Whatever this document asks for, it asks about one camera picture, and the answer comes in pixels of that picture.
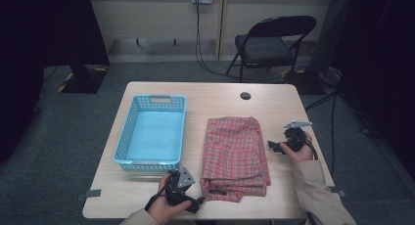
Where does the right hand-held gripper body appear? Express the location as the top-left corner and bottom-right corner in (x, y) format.
(283, 120), (313, 154)

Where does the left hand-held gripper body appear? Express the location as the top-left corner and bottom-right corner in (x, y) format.
(165, 166), (197, 207)

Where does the red plaid cloth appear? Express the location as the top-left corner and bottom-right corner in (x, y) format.
(199, 115), (272, 203)

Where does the blue plastic basket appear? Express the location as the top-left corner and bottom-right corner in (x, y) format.
(113, 93), (188, 172)

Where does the person's right hand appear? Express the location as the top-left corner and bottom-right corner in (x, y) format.
(279, 131), (315, 165)

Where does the person's left hand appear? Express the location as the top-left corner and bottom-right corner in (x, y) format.
(147, 173), (193, 225)

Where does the black stand base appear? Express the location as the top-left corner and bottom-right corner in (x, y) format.
(58, 64), (111, 95)
(282, 67), (328, 96)

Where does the grey table edge clip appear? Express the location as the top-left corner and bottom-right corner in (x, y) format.
(75, 189), (103, 202)
(328, 185), (347, 199)

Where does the black folding chair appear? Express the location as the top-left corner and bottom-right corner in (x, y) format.
(225, 15), (318, 84)

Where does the dark curtain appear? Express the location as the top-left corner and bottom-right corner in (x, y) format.
(0, 0), (111, 164)
(307, 0), (415, 181)

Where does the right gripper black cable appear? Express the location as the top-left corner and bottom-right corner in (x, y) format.
(302, 130), (320, 161)

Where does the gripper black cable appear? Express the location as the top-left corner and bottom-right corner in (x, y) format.
(144, 175), (172, 212)
(302, 130), (320, 161)

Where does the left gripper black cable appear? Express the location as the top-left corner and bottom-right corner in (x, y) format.
(144, 175), (172, 212)

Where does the thin black floor cable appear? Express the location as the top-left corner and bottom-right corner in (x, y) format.
(304, 89), (341, 178)

